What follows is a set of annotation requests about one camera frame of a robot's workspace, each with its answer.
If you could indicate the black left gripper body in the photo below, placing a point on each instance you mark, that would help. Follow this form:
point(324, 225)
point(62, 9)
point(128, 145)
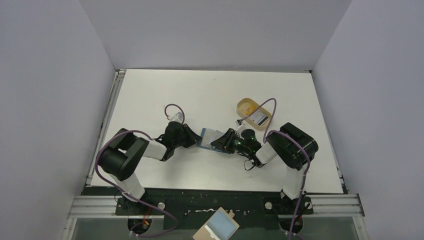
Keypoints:
point(185, 135)

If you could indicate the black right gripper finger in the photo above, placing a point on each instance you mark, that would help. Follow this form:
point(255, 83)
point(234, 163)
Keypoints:
point(231, 134)
point(223, 144)

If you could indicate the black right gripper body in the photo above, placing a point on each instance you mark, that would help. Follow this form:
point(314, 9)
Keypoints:
point(230, 141)

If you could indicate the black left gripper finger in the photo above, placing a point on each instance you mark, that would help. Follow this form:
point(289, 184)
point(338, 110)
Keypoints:
point(190, 135)
point(188, 144)

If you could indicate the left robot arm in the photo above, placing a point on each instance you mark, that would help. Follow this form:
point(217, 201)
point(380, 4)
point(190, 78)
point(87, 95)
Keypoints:
point(121, 155)

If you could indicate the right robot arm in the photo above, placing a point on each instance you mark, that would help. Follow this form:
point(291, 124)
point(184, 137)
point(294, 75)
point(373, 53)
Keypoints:
point(293, 146)

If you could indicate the gold VIP card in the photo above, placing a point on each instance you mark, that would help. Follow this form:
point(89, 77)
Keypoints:
point(247, 108)

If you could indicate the white VIP card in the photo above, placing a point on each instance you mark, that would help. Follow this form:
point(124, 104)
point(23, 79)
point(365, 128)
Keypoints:
point(259, 118)

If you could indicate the blue card on cardboard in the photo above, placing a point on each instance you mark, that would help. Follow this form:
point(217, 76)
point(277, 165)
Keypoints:
point(220, 226)

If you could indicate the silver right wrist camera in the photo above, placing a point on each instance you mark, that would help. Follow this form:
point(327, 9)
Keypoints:
point(239, 122)

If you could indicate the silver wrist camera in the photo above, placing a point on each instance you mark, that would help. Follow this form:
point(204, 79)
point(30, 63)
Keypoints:
point(239, 122)
point(178, 117)

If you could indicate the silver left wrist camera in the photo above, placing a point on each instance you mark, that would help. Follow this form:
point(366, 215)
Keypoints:
point(178, 117)

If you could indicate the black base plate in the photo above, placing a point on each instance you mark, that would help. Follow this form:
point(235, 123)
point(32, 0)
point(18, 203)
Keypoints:
point(190, 208)

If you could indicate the aluminium right side rail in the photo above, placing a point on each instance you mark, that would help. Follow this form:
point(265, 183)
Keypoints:
point(341, 177)

